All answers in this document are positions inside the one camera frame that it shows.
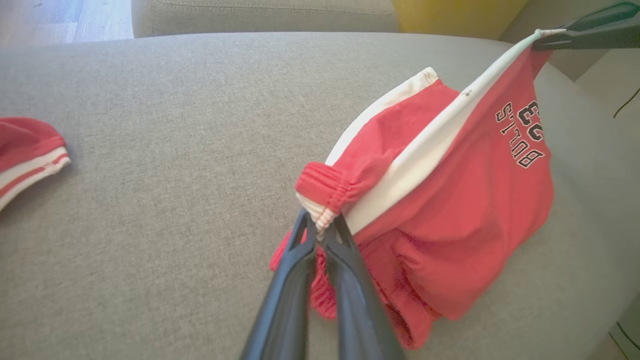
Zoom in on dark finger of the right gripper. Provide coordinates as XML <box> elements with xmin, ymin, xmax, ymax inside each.
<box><xmin>532</xmin><ymin>22</ymin><xmax>640</xmax><ymax>51</ymax></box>
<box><xmin>564</xmin><ymin>2</ymin><xmax>640</xmax><ymax>32</ymax></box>

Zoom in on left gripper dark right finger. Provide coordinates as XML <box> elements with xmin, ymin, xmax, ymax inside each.
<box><xmin>320</xmin><ymin>214</ymin><xmax>406</xmax><ymax>360</ymax></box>

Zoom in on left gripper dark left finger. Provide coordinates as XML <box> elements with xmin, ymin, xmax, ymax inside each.
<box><xmin>240</xmin><ymin>209</ymin><xmax>319</xmax><ymax>360</ymax></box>

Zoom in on red white-striped basketball shorts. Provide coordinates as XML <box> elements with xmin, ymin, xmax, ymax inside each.
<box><xmin>270</xmin><ymin>29</ymin><xmax>555</xmax><ymax>350</ymax></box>

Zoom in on red basketball jersey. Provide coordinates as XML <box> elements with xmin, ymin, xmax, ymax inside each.
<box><xmin>0</xmin><ymin>116</ymin><xmax>71</xmax><ymax>211</ymax></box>

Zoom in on olive grey sofa cushion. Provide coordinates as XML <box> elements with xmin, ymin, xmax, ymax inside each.
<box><xmin>500</xmin><ymin>0</ymin><xmax>640</xmax><ymax>81</ymax></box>

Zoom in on yellow sofa backrest cushion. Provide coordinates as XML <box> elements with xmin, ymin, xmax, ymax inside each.
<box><xmin>392</xmin><ymin>0</ymin><xmax>529</xmax><ymax>41</ymax></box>

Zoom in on large grey sofa ottoman cushion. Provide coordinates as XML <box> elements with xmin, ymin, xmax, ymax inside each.
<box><xmin>0</xmin><ymin>31</ymin><xmax>640</xmax><ymax>360</ymax></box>

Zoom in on grey sofa seat cushion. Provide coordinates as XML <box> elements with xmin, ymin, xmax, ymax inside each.
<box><xmin>131</xmin><ymin>0</ymin><xmax>399</xmax><ymax>39</ymax></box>

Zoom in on thin black cable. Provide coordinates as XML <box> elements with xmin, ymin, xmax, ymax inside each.
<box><xmin>613</xmin><ymin>87</ymin><xmax>640</xmax><ymax>119</ymax></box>

